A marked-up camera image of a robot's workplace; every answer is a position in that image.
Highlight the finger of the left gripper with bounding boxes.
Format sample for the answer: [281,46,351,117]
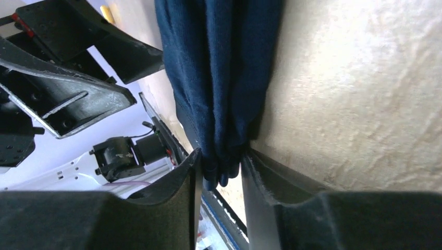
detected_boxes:
[15,1,164,84]

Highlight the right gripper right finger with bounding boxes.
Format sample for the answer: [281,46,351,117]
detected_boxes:
[241,150,441,249]

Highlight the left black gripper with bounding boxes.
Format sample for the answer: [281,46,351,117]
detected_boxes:
[1,38,137,168]

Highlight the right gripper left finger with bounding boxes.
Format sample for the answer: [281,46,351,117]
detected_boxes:
[1,149,202,249]

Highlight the navy orange boxer briefs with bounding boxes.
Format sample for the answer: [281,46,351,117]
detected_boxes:
[155,1,284,191]

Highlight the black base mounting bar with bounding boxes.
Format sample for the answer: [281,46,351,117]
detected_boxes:
[90,101,249,249]

